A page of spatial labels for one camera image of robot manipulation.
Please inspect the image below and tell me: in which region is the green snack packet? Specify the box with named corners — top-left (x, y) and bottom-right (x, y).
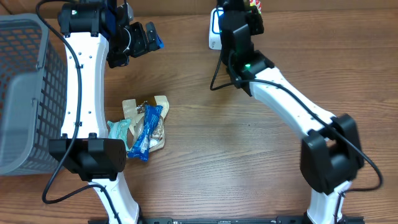
top-left (249, 0), bottom-right (262, 14)

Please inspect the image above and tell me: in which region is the blue snack bar wrapper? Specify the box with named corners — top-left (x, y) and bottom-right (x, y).
top-left (127, 105), bottom-right (163, 162)

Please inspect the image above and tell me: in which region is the beige brown cookie bag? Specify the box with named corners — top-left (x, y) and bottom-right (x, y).
top-left (122, 95), bottom-right (170, 152)

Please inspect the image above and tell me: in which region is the light teal snack packet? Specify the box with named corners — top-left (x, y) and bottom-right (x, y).
top-left (107, 119), bottom-right (131, 152)

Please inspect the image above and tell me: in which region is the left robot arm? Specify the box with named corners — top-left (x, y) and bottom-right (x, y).
top-left (49, 1), bottom-right (163, 223)

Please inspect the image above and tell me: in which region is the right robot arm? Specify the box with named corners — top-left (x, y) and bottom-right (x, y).
top-left (211, 1), bottom-right (364, 223)

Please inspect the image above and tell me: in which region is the grey plastic mesh basket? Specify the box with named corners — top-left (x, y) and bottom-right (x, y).
top-left (1, 14), bottom-right (67, 175)

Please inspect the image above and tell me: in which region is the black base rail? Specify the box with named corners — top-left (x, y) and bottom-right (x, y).
top-left (87, 215), bottom-right (365, 224)

